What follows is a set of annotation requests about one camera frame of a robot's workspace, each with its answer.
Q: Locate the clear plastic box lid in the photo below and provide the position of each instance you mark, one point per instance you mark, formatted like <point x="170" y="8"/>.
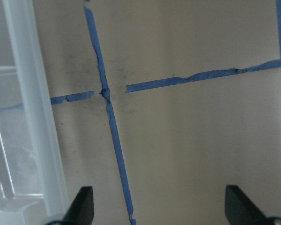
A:
<point x="32" y="182"/>

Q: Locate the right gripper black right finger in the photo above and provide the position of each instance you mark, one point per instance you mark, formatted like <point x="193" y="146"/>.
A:
<point x="240" y="210"/>

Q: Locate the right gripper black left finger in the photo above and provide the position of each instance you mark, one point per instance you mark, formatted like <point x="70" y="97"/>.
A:
<point x="81" y="210"/>

